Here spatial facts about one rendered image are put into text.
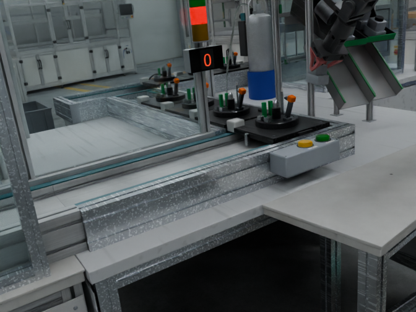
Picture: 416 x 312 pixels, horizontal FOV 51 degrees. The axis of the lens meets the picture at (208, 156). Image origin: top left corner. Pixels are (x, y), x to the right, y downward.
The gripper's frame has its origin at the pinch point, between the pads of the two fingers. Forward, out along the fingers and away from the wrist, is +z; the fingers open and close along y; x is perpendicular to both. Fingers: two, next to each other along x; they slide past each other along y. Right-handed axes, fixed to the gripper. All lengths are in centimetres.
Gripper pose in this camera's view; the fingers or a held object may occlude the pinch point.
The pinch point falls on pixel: (317, 67)
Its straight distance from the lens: 146.9
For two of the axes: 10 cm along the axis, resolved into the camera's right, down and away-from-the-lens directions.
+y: -9.2, 1.5, -3.5
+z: -2.3, 5.3, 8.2
